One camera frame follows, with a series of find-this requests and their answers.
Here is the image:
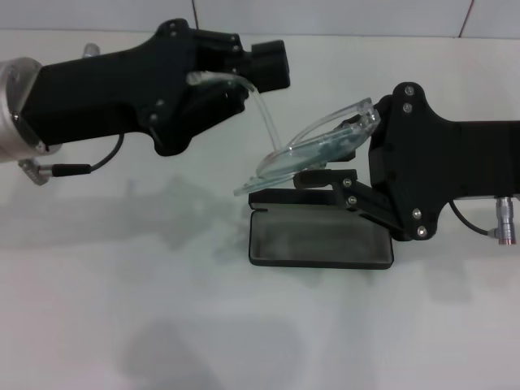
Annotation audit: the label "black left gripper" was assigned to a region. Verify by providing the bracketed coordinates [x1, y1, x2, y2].
[17, 17, 293, 158]

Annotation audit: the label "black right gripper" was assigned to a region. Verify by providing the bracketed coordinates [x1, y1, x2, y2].
[293, 80, 520, 244]

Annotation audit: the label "clear white-framed glasses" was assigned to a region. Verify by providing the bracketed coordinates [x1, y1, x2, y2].
[185, 69, 382, 198]

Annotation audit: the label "black glasses case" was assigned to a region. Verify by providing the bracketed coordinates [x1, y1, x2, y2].
[247, 187, 396, 270]

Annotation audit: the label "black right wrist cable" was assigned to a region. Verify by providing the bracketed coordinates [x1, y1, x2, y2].
[445, 193, 520, 248]

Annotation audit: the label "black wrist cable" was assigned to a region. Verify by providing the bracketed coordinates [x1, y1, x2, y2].
[17, 132, 126, 187]
[445, 193, 520, 248]

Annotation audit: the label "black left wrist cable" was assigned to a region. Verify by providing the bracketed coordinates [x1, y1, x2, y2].
[17, 132, 126, 187]

